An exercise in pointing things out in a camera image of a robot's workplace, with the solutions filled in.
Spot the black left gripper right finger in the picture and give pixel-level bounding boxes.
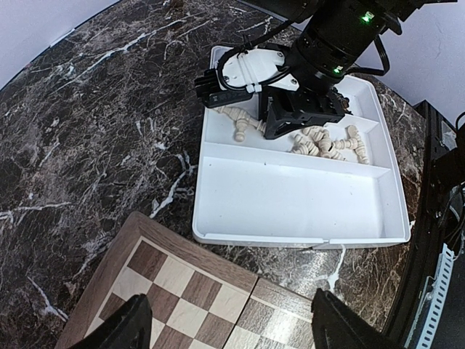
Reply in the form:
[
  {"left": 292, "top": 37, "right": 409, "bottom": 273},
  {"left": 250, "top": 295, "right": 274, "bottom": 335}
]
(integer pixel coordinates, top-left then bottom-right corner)
[{"left": 312, "top": 289, "right": 401, "bottom": 349}]

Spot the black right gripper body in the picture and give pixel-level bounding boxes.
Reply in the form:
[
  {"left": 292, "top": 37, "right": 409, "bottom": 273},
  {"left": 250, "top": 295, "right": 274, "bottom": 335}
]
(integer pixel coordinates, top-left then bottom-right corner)
[{"left": 259, "top": 87, "right": 345, "bottom": 139}]

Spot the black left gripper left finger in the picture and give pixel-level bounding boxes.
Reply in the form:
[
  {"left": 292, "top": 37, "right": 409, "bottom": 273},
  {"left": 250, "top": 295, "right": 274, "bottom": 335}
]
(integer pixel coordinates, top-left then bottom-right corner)
[{"left": 72, "top": 294, "right": 152, "bottom": 349}]

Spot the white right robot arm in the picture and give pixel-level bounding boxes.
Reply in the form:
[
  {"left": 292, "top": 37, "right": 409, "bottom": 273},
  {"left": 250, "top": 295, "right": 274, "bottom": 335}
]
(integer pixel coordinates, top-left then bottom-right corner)
[{"left": 247, "top": 0, "right": 426, "bottom": 140}]

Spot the pile of white chess pieces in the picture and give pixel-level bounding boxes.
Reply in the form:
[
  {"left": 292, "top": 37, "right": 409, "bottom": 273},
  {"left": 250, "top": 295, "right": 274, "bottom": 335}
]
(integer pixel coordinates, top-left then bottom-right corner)
[{"left": 214, "top": 106, "right": 370, "bottom": 164}]

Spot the pile of dark chess pieces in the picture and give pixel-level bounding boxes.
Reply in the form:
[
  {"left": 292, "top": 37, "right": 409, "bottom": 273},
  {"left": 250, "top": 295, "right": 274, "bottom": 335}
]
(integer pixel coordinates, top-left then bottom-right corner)
[{"left": 331, "top": 87, "right": 352, "bottom": 115}]

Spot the wooden chess board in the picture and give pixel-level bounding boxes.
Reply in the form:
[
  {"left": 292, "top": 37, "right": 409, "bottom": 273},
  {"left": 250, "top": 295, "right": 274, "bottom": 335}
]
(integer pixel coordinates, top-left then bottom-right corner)
[{"left": 57, "top": 212, "right": 315, "bottom": 348}]

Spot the white divided plastic tray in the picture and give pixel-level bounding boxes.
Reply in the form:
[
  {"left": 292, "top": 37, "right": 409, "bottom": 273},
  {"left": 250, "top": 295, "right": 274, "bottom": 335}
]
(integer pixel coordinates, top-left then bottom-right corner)
[{"left": 192, "top": 76, "right": 411, "bottom": 249}]

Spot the white paper label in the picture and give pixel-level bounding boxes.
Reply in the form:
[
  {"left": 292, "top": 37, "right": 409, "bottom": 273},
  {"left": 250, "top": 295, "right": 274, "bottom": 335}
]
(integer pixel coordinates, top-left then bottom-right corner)
[{"left": 49, "top": 28, "right": 75, "bottom": 48}]

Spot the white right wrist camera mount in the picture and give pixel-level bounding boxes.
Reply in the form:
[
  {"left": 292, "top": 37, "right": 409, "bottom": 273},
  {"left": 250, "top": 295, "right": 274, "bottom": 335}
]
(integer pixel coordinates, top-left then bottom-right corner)
[{"left": 195, "top": 46, "right": 299, "bottom": 108}]

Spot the white slotted cable duct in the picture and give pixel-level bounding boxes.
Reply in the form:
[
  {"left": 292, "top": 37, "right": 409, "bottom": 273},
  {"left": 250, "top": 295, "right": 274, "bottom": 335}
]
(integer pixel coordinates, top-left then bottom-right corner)
[{"left": 405, "top": 245, "right": 464, "bottom": 349}]

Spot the black front rail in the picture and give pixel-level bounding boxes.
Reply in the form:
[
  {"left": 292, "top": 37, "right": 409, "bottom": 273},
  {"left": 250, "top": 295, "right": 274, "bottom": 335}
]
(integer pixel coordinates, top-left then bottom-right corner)
[{"left": 383, "top": 101, "right": 464, "bottom": 348}]

